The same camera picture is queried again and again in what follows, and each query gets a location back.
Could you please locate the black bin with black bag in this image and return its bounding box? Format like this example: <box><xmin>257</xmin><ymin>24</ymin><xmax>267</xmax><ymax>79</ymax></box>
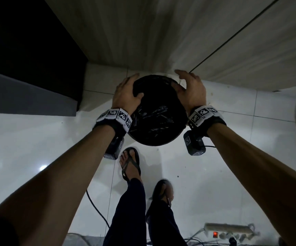
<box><xmin>127</xmin><ymin>75</ymin><xmax>189</xmax><ymax>147</ymax></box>

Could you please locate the person's right leg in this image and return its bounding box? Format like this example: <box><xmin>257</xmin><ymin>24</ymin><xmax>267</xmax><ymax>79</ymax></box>
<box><xmin>146</xmin><ymin>199</ymin><xmax>188</xmax><ymax>246</ymax></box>

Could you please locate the wristband with marker tags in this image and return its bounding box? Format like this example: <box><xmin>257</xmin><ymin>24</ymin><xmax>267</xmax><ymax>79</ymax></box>
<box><xmin>94</xmin><ymin>108</ymin><xmax>133</xmax><ymax>137</ymax></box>
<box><xmin>188</xmin><ymin>105</ymin><xmax>227</xmax><ymax>138</ymax></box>

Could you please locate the left wristband with marker tags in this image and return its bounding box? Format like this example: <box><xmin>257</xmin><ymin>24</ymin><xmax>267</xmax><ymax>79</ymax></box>
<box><xmin>94</xmin><ymin>108</ymin><xmax>133</xmax><ymax>137</ymax></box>

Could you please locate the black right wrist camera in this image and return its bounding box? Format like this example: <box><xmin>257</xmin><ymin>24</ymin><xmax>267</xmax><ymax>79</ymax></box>
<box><xmin>183</xmin><ymin>130</ymin><xmax>207</xmax><ymax>156</ymax></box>

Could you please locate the light wood cabinet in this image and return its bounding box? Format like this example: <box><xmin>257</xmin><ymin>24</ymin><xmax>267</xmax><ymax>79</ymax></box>
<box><xmin>42</xmin><ymin>0</ymin><xmax>296</xmax><ymax>92</ymax></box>

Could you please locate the person's right hand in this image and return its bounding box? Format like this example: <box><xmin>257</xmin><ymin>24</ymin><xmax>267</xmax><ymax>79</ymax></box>
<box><xmin>171</xmin><ymin>69</ymin><xmax>207</xmax><ymax>115</ymax></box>

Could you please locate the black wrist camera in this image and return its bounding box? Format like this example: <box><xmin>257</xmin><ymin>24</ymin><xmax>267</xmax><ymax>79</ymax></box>
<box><xmin>183</xmin><ymin>130</ymin><xmax>207</xmax><ymax>156</ymax></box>
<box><xmin>104</xmin><ymin>135</ymin><xmax>125</xmax><ymax>161</ymax></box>

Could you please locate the person's leg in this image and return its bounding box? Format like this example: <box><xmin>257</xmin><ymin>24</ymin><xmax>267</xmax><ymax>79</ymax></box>
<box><xmin>146</xmin><ymin>199</ymin><xmax>188</xmax><ymax>246</ymax></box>
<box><xmin>103</xmin><ymin>178</ymin><xmax>147</xmax><ymax>246</ymax></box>

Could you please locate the person's left leg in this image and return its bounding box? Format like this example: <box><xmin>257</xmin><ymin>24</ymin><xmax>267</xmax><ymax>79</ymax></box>
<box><xmin>103</xmin><ymin>178</ymin><xmax>147</xmax><ymax>246</ymax></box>

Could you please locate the black sandal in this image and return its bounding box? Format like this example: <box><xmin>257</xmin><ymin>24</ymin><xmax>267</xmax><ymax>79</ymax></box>
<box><xmin>145</xmin><ymin>179</ymin><xmax>175</xmax><ymax>224</ymax></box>
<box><xmin>119</xmin><ymin>147</ymin><xmax>143</xmax><ymax>184</ymax></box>

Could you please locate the black left sandal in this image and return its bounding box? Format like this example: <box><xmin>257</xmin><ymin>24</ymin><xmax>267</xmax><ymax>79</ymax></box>
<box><xmin>119</xmin><ymin>147</ymin><xmax>143</xmax><ymax>184</ymax></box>

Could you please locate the right wristband with marker tags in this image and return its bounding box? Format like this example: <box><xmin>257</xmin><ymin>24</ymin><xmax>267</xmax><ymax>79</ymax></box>
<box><xmin>188</xmin><ymin>105</ymin><xmax>227</xmax><ymax>138</ymax></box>

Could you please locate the person's left forearm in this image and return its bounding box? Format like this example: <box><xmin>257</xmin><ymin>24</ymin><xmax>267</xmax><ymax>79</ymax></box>
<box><xmin>0</xmin><ymin>125</ymin><xmax>116</xmax><ymax>246</ymax></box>

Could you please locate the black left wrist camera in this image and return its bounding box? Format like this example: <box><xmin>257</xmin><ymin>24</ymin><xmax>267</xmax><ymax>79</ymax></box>
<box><xmin>104</xmin><ymin>135</ymin><xmax>125</xmax><ymax>161</ymax></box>

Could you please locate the person's left hand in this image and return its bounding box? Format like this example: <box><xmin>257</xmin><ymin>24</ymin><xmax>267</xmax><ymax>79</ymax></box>
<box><xmin>111</xmin><ymin>73</ymin><xmax>144</xmax><ymax>115</ymax></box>

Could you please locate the black right sandal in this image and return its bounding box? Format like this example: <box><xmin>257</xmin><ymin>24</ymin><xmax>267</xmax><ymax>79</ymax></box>
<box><xmin>145</xmin><ymin>179</ymin><xmax>175</xmax><ymax>224</ymax></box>

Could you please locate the dark cabinet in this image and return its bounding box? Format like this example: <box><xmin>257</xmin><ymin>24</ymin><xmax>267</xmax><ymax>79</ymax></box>
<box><xmin>0</xmin><ymin>0</ymin><xmax>89</xmax><ymax>117</ymax></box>

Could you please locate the person's right forearm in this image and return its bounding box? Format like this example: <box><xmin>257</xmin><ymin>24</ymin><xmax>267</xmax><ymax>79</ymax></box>
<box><xmin>207</xmin><ymin>123</ymin><xmax>296</xmax><ymax>246</ymax></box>

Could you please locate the black floor cable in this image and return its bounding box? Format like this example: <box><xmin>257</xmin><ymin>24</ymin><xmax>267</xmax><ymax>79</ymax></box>
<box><xmin>86</xmin><ymin>189</ymin><xmax>111</xmax><ymax>229</ymax></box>

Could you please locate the white power strip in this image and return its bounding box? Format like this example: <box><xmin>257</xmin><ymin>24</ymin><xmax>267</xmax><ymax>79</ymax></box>
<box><xmin>203</xmin><ymin>222</ymin><xmax>260</xmax><ymax>241</ymax></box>

